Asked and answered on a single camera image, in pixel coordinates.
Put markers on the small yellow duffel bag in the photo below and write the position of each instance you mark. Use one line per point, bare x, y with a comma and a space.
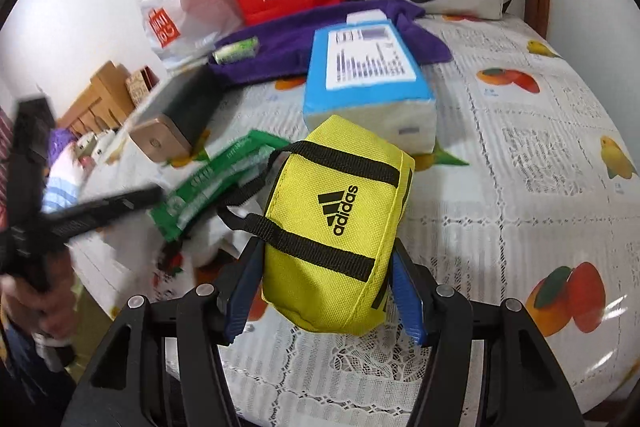
320, 217

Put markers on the pastel striped pillow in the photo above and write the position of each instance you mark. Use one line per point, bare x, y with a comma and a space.
65, 182

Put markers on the patterned brown box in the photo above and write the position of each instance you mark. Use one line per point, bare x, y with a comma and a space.
141, 84

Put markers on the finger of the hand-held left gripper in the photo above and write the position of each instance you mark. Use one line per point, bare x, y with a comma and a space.
135, 202

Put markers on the dark pouch with tan end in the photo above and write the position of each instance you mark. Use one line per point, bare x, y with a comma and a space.
180, 107

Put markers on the wooden bed headboard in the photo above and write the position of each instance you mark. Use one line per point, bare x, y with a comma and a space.
95, 97

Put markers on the blue tissue pack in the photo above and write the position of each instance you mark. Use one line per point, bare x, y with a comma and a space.
365, 72

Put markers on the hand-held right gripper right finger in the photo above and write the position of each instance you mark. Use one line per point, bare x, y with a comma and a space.
407, 302

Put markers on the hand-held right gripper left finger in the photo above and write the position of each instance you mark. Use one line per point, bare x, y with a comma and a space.
245, 288

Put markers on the fruit printed tablecloth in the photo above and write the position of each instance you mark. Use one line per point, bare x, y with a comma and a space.
500, 187

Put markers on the green and white packet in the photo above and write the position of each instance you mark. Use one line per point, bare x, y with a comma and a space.
215, 177

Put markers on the purple plush toy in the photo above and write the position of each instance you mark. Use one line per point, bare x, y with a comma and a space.
62, 141

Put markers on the olive green cloth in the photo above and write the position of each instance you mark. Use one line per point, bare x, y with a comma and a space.
87, 317

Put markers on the person's left forearm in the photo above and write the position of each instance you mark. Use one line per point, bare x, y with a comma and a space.
20, 357

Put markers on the small green tube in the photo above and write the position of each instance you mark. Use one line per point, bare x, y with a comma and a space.
235, 49

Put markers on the person's left hand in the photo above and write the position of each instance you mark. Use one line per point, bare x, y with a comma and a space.
40, 307

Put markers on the purple cloth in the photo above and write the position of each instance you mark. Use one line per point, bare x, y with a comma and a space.
280, 37

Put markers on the white spotted plush toy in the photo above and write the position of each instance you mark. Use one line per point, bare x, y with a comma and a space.
97, 146

